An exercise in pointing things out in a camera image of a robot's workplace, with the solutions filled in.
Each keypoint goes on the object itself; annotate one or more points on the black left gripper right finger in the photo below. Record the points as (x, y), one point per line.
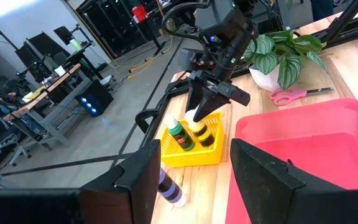
(263, 180)

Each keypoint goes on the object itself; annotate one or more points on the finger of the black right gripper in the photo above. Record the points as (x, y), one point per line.
(210, 104)
(194, 93)

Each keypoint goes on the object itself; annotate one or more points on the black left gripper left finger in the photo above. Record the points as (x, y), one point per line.
(126, 193)

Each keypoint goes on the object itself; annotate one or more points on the yellow paint bottle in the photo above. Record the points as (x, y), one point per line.
(204, 134)

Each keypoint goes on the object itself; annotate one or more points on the green paint bottle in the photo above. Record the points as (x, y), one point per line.
(182, 138)

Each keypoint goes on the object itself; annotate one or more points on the purple paint bottle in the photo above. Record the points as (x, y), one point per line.
(171, 191)

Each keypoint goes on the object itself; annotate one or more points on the pink scissors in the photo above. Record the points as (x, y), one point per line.
(286, 95)

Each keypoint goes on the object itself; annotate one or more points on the yellow plastic basket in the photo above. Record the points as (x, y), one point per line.
(191, 157)

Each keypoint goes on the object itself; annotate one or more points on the potted plant with striped leaves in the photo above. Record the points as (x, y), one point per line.
(275, 62)

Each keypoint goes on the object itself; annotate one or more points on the pink translucent plastic bin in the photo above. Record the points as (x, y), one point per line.
(315, 146)

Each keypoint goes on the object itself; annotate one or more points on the red box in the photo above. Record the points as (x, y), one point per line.
(140, 13)

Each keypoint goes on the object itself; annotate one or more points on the black computer tower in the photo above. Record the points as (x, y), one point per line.
(95, 98)

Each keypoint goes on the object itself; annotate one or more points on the wooden top desk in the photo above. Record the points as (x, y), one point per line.
(42, 90)

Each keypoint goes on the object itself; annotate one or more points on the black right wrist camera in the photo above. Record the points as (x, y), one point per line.
(235, 93)

